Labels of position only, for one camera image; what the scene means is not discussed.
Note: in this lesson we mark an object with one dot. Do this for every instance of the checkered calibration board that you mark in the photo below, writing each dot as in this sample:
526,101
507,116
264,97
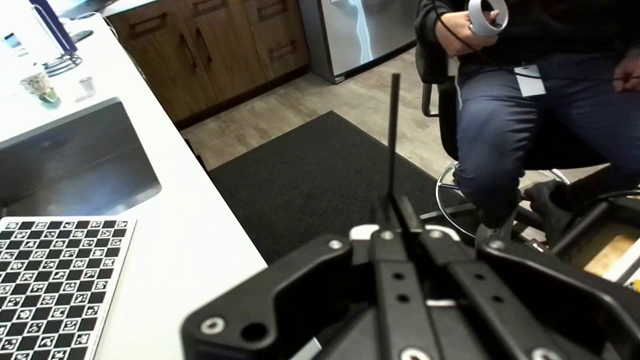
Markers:
59,277

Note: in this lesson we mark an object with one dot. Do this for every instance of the thin black straw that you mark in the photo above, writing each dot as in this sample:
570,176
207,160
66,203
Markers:
392,131

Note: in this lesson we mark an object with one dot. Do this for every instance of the stainless steel appliance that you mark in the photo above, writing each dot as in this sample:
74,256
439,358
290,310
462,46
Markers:
344,37

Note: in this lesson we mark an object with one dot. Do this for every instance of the white VR controller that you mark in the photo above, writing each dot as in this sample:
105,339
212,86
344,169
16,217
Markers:
489,17

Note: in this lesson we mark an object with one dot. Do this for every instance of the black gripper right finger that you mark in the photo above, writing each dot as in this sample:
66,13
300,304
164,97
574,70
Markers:
495,320

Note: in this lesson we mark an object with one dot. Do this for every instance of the stainless steel sink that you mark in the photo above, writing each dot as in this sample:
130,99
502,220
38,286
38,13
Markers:
88,162

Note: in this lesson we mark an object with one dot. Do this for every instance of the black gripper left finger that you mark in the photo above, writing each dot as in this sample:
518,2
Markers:
404,330

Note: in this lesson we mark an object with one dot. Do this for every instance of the seated person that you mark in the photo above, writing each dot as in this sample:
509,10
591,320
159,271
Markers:
574,61

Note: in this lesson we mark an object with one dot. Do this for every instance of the wooden base cabinet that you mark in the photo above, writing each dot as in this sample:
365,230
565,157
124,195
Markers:
201,57

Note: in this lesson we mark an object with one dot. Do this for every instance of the black floor mat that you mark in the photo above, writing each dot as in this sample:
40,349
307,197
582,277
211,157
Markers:
319,178

